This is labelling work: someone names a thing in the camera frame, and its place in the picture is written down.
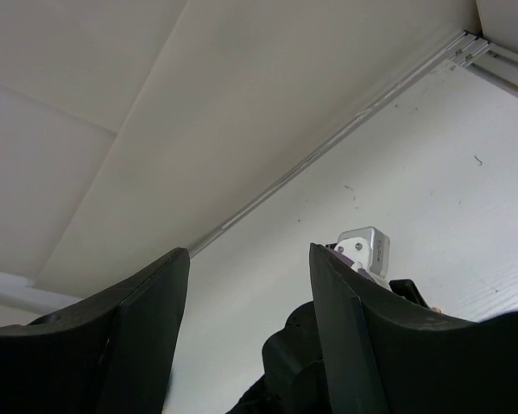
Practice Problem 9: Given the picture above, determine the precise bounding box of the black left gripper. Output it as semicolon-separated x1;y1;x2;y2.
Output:
230;302;333;413

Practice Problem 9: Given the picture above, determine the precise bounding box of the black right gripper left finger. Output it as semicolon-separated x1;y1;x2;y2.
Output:
0;248;189;413

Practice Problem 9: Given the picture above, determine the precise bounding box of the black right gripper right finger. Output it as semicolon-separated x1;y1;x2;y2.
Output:
309;244;518;413

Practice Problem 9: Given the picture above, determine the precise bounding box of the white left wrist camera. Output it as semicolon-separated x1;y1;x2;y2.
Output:
325;226;390;289

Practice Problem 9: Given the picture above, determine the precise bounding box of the aluminium rail right side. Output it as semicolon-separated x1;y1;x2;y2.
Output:
450;32;518;97

